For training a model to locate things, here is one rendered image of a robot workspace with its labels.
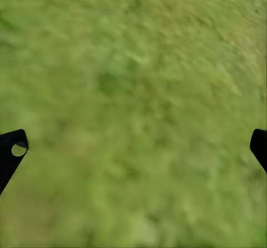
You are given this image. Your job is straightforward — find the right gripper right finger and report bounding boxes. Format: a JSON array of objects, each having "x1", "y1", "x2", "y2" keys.
[{"x1": 250, "y1": 129, "x2": 267, "y2": 173}]

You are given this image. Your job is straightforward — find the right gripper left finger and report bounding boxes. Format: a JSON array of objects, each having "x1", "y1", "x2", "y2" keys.
[{"x1": 0, "y1": 129, "x2": 28, "y2": 195}]

